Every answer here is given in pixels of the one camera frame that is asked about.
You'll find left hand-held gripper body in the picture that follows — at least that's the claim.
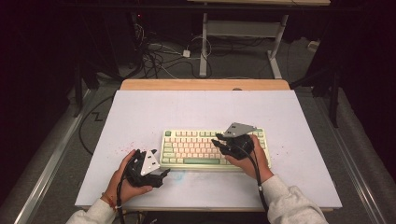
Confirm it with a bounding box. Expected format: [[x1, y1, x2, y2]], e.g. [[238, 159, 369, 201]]
[[123, 148, 164, 189]]

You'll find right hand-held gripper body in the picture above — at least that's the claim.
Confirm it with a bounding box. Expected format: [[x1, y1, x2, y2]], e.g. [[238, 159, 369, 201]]
[[217, 121, 258, 161]]

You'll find green and cream keyboard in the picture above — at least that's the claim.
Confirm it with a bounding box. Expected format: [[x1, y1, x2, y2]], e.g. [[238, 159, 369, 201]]
[[159, 127, 272, 172]]

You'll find person's right hand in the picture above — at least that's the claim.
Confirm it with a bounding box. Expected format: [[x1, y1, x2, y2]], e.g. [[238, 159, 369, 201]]
[[223, 133, 276, 184]]

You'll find person's left hand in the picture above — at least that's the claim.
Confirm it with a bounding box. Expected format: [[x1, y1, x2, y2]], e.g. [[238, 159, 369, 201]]
[[104, 148, 154, 207]]

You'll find white table board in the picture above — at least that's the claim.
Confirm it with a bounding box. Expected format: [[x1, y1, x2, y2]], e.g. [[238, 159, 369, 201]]
[[75, 90, 343, 209]]

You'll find wooden table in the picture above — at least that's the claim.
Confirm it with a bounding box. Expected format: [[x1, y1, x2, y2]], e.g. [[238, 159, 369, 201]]
[[81, 78, 334, 214]]

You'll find black metal stand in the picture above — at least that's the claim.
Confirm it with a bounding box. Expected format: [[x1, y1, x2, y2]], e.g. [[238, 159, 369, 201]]
[[72, 60, 84, 119]]

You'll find white power strip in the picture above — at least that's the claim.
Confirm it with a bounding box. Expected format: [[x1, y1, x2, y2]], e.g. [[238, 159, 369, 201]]
[[307, 40, 321, 53]]

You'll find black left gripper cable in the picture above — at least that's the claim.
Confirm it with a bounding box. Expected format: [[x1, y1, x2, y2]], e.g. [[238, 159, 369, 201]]
[[115, 161, 130, 224]]

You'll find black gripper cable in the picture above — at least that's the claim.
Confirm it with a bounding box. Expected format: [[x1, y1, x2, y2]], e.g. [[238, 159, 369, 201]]
[[232, 144, 271, 214], [115, 161, 130, 224]]

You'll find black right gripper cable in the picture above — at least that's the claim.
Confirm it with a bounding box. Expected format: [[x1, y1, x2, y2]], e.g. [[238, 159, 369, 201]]
[[232, 144, 271, 214]]

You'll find red wrist bracelet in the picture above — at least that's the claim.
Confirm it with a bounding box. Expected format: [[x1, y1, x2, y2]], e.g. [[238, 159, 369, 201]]
[[100, 191, 117, 210]]

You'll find black floor cable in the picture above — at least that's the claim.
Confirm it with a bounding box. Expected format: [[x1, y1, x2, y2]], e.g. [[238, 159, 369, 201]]
[[78, 94, 116, 157]]

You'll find tangle of floor cables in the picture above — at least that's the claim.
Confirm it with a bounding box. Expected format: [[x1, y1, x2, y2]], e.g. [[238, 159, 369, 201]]
[[132, 18, 216, 80]]

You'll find metal floor rail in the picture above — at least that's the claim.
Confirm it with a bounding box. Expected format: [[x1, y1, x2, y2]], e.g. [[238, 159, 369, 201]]
[[13, 89, 92, 224], [313, 91, 390, 224]]

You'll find white metal desk frame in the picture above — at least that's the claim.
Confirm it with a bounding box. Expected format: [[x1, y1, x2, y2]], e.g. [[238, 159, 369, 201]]
[[186, 0, 332, 79]]

